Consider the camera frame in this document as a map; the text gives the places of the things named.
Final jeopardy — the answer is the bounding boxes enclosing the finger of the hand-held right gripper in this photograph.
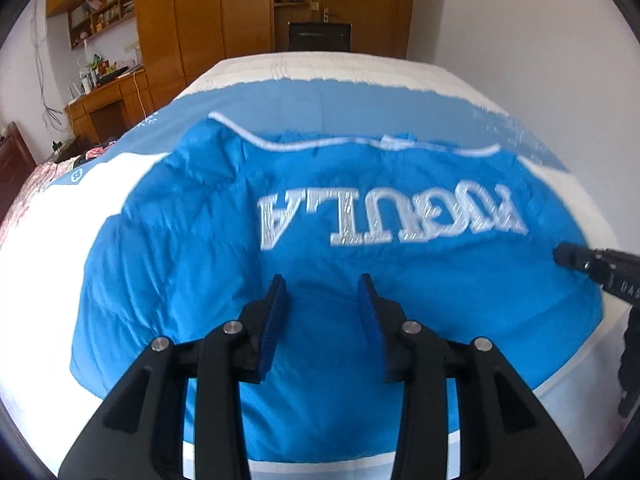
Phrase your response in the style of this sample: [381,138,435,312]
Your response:
[553,242,600,280]

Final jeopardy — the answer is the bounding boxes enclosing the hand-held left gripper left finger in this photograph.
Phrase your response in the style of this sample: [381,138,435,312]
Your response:
[59,274,288,480]

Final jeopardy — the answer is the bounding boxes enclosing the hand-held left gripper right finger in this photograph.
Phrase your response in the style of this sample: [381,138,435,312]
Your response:
[357,274,584,480]

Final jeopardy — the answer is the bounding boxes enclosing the blue puffer jacket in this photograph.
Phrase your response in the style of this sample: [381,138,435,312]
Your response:
[70,111,606,463]

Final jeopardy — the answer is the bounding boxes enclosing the person's right hand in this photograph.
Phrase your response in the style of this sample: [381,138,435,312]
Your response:
[617,305,640,418]

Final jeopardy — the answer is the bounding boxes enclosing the pink quilt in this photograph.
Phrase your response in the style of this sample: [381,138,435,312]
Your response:
[0,142,121,243]

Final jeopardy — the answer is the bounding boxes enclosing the wooden desk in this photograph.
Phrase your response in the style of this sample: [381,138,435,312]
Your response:
[65,66,152,145]

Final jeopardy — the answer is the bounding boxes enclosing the black chair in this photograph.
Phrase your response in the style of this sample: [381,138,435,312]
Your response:
[288,21,353,54]

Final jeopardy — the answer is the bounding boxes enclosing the dark wooden headboard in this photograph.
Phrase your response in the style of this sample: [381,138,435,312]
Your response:
[0,121,37,213]

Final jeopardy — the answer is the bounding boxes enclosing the wooden niche shelf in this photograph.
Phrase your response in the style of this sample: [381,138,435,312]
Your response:
[272,0,324,54]

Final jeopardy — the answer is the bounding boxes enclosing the wooden wardrobe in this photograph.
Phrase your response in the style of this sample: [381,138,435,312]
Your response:
[132,0,278,107]

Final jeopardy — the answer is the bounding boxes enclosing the wooden door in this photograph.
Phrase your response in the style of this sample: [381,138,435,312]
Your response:
[320,0,419,62]

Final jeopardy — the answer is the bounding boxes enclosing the wooden bookshelf with books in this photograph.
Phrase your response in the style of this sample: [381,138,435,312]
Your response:
[66,0,139,52]

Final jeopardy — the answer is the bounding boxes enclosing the hanging wall cables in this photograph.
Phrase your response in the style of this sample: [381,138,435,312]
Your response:
[27,0,68,133]

